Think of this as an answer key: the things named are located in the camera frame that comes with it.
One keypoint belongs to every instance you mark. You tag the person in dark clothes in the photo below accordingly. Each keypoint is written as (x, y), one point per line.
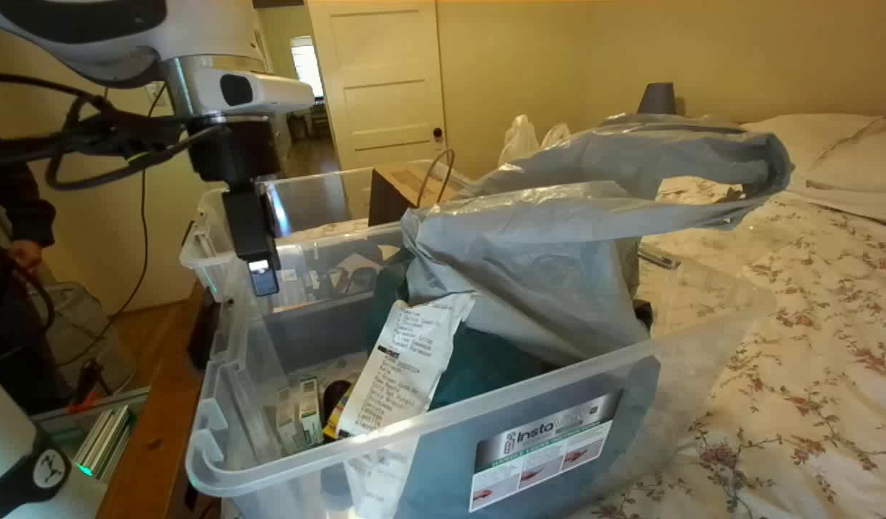
(27, 365)

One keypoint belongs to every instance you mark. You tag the white pillow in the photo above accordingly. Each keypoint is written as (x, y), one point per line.
(838, 159)

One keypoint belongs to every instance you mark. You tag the near clear storage box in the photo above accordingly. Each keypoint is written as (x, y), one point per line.
(542, 447)

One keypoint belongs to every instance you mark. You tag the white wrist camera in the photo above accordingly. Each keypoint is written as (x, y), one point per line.
(220, 88)

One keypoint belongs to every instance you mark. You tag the floral bedspread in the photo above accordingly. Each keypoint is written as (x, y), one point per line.
(796, 425)

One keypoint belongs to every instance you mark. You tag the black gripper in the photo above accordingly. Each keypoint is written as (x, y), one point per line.
(242, 154)

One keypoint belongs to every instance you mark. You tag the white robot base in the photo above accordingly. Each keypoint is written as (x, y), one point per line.
(37, 476)

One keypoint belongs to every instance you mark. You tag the cream panel door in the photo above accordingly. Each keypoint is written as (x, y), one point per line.
(383, 79)

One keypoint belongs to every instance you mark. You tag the grey plastic bag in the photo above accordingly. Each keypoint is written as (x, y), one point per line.
(546, 247)

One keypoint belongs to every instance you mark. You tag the clear storage box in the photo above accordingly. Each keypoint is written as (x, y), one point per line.
(542, 447)
(328, 247)

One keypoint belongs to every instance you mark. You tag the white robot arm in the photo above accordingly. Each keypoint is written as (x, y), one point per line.
(119, 43)

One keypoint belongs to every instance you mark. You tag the far clear storage box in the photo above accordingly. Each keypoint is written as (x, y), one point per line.
(328, 247)

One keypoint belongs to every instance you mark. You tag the teal cloth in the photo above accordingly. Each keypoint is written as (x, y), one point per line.
(481, 362)

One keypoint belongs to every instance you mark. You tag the white paper receipt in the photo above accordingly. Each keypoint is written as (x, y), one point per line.
(406, 365)

